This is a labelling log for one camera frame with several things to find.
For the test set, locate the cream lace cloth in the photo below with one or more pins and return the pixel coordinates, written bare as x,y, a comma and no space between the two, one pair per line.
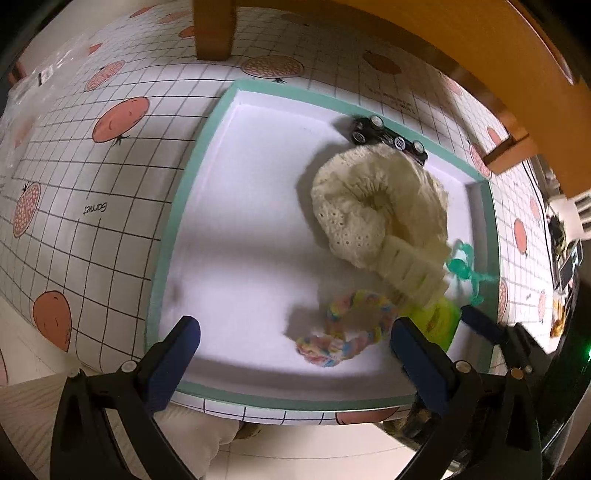
360,198

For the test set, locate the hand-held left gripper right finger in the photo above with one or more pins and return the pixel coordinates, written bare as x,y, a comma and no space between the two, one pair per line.
420,364

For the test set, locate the pastel scrunchie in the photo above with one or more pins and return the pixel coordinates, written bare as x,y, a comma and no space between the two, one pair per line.
318,346

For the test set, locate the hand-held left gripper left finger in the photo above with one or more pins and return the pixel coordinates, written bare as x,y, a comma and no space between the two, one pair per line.
178,360

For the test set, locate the teal toy figure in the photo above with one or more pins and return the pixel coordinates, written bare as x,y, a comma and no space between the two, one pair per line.
459,266

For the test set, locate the grid fruit print tablecloth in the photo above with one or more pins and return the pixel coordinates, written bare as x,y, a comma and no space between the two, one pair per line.
92,184

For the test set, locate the clear plastic bags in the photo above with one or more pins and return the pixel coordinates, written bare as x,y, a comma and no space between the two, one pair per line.
41,74

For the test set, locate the smartphone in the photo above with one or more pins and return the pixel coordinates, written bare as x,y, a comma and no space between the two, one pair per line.
570,267

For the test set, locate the dark small item pile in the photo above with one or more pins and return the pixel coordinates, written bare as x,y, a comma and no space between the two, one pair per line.
556,235

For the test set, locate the yellow toy pieces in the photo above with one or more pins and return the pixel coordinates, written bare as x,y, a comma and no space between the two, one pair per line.
558,318

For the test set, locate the black toy car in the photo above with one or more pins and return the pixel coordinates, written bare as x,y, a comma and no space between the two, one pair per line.
369,131

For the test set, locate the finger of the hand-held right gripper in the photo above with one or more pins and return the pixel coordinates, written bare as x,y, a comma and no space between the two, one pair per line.
480,323

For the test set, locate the yellow-green packet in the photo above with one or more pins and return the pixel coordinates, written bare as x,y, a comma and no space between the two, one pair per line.
438,318

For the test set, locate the white tray teal rim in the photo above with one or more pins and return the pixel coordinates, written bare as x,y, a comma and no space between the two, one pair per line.
258,230

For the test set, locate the cream hair claw clip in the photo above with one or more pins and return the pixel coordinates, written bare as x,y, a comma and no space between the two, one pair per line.
411,272

